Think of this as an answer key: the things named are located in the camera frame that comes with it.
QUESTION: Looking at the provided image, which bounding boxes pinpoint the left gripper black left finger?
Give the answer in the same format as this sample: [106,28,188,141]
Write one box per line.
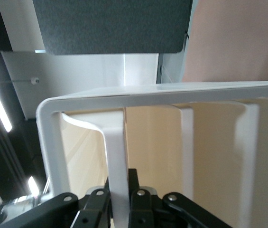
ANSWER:
[72,178,112,228]

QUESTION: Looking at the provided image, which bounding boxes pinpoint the short ceiling light tube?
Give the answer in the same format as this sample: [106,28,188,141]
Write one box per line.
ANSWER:
[28,176,40,197]

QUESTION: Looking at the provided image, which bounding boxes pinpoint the brown table cover sheet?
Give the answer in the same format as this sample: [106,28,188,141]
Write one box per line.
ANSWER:
[182,0,268,83]

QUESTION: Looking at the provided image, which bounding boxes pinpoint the white drawer cabinet housing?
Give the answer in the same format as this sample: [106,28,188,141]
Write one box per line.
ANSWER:
[36,80,268,198]

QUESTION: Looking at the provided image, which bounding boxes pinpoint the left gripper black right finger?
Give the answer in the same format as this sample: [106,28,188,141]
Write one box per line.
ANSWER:
[128,168,158,228]

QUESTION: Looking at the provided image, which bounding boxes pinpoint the white plastic drawer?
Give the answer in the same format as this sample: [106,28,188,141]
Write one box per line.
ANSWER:
[59,106,131,228]

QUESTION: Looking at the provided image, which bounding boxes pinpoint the dark grey felt panel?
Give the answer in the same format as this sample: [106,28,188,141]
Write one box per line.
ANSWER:
[32,0,193,56]

